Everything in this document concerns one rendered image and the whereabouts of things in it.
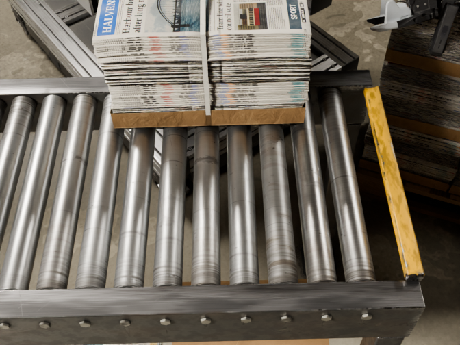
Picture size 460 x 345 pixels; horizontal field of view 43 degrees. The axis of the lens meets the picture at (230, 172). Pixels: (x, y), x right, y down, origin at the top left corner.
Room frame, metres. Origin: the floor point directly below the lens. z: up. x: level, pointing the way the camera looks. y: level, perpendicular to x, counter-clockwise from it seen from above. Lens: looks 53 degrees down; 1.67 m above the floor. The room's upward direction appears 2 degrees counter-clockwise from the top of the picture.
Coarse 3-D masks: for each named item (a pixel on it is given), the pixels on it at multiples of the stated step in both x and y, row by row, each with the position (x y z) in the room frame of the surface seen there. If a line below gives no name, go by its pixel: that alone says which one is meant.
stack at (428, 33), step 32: (416, 32) 1.15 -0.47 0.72; (384, 64) 1.17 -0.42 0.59; (384, 96) 1.16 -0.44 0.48; (416, 96) 1.13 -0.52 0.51; (448, 96) 1.10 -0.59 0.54; (448, 128) 1.09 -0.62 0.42; (416, 160) 1.11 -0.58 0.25; (448, 160) 1.08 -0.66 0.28; (384, 192) 1.13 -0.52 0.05; (416, 192) 1.10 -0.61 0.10
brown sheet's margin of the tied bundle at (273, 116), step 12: (276, 108) 0.78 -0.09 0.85; (288, 108) 0.78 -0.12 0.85; (300, 108) 0.78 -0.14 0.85; (228, 120) 0.78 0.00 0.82; (240, 120) 0.78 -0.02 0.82; (252, 120) 0.78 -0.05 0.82; (264, 120) 0.78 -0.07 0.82; (276, 120) 0.78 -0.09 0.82; (288, 120) 0.78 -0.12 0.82; (300, 120) 0.78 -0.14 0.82
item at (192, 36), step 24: (192, 0) 0.88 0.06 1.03; (216, 0) 0.88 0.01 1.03; (192, 24) 0.81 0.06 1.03; (216, 24) 0.81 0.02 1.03; (192, 48) 0.78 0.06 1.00; (216, 48) 0.78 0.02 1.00; (192, 72) 0.78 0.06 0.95; (216, 72) 0.78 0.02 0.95; (192, 96) 0.78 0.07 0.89; (216, 96) 0.78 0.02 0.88
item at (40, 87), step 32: (0, 96) 0.89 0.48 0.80; (32, 96) 0.89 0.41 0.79; (64, 96) 0.89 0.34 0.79; (96, 96) 0.89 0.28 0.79; (352, 96) 0.89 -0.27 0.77; (32, 128) 0.89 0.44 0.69; (64, 128) 0.89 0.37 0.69; (96, 128) 0.89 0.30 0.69; (128, 128) 0.89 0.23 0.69; (160, 128) 0.89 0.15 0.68
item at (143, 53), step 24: (120, 0) 0.88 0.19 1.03; (144, 0) 0.88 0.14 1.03; (168, 0) 0.88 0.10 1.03; (96, 24) 0.82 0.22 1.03; (120, 24) 0.82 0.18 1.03; (144, 24) 0.81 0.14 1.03; (168, 24) 0.81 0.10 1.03; (96, 48) 0.78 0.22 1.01; (120, 48) 0.78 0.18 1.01; (144, 48) 0.78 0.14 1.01; (168, 48) 0.78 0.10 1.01; (120, 72) 0.78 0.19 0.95; (144, 72) 0.78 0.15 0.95; (168, 72) 0.78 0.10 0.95; (120, 96) 0.78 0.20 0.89; (144, 96) 0.78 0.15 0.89; (168, 96) 0.78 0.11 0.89
